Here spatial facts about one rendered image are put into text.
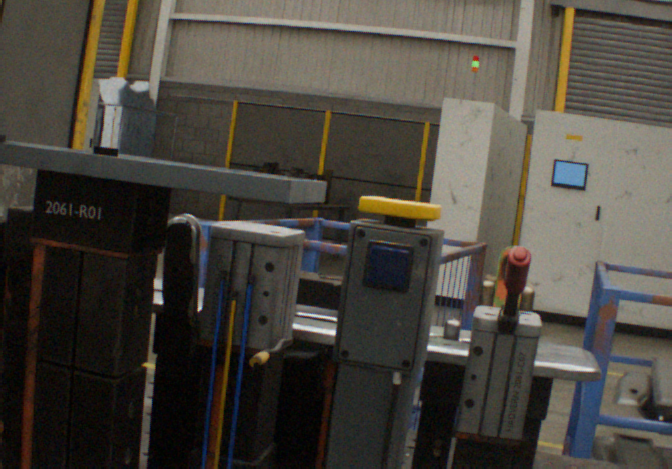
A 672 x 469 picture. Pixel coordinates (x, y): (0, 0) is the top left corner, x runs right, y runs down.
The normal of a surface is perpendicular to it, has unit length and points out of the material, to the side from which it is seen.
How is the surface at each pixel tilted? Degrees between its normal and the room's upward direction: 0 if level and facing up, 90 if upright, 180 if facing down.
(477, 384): 90
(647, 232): 90
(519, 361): 90
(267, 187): 90
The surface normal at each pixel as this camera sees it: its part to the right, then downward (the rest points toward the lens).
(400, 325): -0.19, 0.03
